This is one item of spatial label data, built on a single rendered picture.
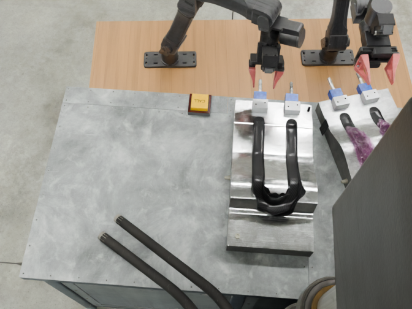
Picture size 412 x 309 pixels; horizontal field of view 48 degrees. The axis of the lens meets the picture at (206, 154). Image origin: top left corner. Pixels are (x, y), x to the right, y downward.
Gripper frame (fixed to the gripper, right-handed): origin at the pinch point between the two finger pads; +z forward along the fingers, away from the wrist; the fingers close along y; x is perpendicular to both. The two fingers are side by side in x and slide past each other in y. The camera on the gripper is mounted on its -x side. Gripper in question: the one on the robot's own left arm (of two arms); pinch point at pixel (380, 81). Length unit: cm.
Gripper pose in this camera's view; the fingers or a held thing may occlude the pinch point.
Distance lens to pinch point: 135.7
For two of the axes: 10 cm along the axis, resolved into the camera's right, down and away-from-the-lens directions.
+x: 0.0, 4.1, 9.1
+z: 0.2, 9.1, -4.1
